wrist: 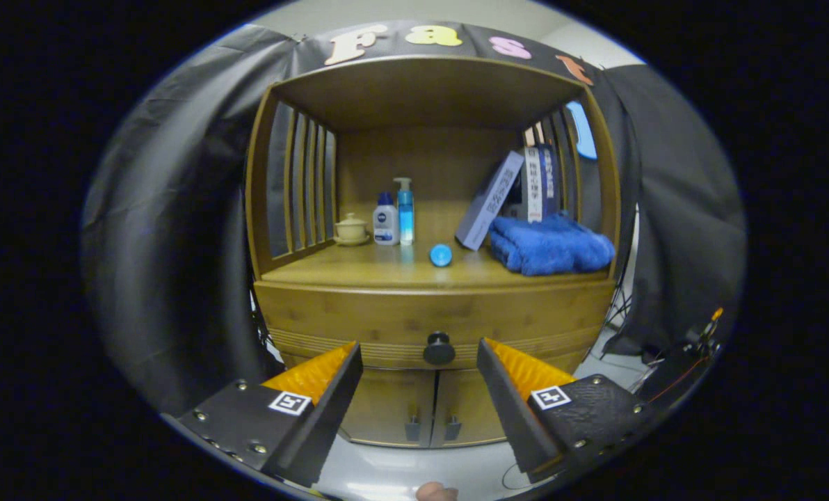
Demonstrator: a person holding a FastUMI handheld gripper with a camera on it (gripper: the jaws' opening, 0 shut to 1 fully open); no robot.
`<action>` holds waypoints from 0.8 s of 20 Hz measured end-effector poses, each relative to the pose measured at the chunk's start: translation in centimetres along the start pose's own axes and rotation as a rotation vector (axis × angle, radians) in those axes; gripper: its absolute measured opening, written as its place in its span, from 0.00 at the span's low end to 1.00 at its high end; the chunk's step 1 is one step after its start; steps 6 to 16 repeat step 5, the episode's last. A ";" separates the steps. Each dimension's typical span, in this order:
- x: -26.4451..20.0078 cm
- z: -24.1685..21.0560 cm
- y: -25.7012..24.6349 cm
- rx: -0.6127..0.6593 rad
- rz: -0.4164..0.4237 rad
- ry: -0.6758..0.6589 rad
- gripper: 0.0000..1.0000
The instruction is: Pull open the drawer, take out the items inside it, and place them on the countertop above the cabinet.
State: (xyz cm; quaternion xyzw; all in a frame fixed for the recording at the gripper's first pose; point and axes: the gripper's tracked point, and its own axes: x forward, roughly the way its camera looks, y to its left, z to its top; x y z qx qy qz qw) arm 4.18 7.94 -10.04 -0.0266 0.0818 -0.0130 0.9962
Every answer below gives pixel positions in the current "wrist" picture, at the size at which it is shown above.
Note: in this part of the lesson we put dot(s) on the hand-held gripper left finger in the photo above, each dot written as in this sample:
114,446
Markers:
324,417

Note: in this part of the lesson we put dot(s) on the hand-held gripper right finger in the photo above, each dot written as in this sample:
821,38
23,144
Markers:
508,410

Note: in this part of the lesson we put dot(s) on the wooden drawer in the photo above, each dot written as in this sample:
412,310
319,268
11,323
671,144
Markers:
387,320

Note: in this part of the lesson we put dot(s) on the blue cosmetic tube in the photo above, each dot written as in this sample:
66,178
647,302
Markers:
441,255

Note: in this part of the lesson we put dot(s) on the wooden cabinet door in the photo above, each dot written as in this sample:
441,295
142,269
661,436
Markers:
387,407
467,410

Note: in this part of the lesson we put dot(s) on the wooden countertop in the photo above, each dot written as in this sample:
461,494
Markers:
387,268

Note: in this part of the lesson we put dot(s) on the wooden cabinet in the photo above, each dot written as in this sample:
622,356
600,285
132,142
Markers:
421,90

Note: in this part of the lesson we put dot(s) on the blue folded towel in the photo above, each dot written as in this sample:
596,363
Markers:
550,247

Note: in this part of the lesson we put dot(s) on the beige lidded teacup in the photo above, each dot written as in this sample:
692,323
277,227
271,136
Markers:
352,229

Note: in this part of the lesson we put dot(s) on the black device with orange tip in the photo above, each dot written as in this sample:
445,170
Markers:
696,341

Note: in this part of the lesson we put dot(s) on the white lotion bottle blue cap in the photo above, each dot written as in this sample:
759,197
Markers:
386,226

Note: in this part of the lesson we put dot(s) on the lavender book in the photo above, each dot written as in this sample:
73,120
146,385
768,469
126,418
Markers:
487,205

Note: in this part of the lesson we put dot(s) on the blue pump bottle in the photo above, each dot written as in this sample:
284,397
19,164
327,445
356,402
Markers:
405,216

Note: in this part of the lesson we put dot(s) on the dark blue book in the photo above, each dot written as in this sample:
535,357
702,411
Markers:
549,181

